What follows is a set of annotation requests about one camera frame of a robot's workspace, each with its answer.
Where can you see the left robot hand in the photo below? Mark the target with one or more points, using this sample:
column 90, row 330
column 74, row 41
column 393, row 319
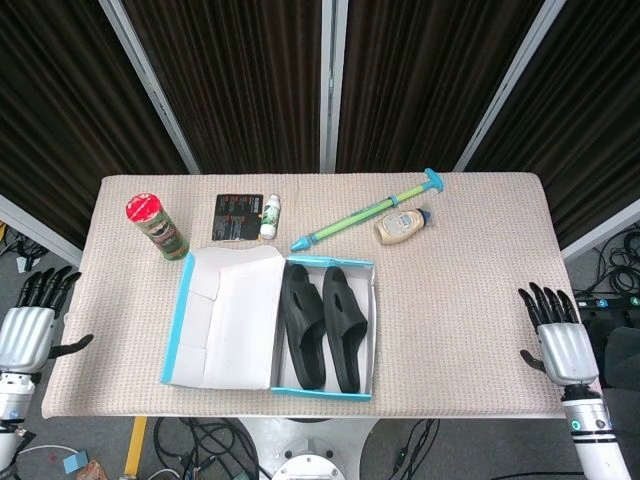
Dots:
column 25, row 335

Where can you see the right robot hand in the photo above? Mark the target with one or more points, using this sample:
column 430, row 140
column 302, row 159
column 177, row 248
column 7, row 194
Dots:
column 567, row 345

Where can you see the light blue cardboard shoe box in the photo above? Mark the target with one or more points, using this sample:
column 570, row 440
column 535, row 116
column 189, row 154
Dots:
column 240, row 325

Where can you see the black rubber slipper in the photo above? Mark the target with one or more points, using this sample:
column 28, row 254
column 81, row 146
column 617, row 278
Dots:
column 345, row 325
column 300, row 320

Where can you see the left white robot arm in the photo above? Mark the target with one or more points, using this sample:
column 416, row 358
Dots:
column 12, row 405

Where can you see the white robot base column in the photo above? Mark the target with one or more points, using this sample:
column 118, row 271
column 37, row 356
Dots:
column 305, row 450

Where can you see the beige woven table mat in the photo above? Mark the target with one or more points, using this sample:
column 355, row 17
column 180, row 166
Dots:
column 450, row 325

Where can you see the black power strip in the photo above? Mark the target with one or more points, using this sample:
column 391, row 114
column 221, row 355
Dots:
column 610, row 301

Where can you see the small blue floor block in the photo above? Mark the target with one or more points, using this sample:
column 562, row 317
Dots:
column 76, row 461

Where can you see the yellow floor tape strip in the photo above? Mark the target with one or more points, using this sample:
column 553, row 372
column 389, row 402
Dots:
column 135, row 445

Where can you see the green Pringles can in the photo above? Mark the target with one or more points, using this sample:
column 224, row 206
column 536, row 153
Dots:
column 160, row 230

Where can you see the beige mayonnaise squeeze bottle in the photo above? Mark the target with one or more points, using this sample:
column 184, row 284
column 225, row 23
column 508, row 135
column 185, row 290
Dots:
column 400, row 227

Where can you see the dark brown pleated curtain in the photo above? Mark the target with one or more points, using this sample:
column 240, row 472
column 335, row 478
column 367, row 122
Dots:
column 590, row 110
column 425, row 85
column 60, row 100
column 240, row 85

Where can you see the black printed card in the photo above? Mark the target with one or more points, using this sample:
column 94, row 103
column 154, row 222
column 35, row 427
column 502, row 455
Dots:
column 235, row 217

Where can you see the green blue toy water pump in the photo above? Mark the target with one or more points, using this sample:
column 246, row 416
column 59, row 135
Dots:
column 360, row 215

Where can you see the small white green bottle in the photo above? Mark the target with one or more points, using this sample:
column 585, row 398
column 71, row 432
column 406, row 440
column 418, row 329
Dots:
column 270, row 217

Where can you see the white metal frame rail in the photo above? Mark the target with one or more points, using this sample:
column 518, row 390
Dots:
column 600, row 235
column 40, row 227

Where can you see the white metal frame post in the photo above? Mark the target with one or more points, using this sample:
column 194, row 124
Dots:
column 150, row 90
column 332, row 85
column 510, row 85

